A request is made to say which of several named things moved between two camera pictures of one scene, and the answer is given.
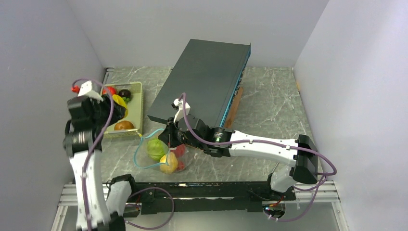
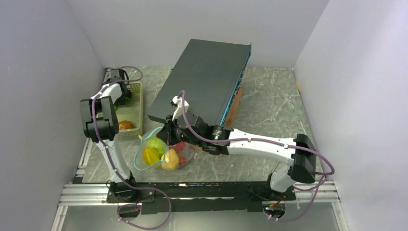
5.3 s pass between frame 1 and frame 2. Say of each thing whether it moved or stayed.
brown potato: stayed
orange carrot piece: moved
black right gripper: stayed
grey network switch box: stayed
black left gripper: moved
